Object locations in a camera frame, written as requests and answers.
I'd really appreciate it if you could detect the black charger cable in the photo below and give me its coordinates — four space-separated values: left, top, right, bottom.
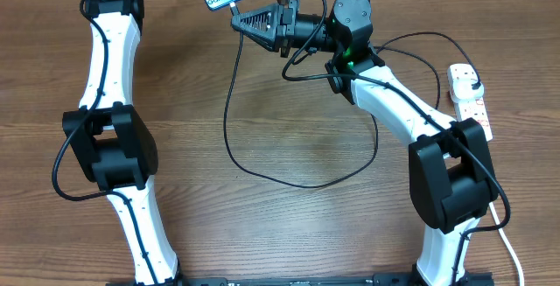
222 1 482 190

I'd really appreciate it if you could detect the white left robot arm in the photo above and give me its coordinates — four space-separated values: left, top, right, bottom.
52 0 186 285

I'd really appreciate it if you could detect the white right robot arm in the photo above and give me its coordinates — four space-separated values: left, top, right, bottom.
231 0 506 285

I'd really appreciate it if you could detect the white charger plug adapter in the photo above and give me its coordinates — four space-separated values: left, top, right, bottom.
450 79 485 103

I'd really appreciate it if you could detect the white power strip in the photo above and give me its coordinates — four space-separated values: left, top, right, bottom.
447 63 493 141

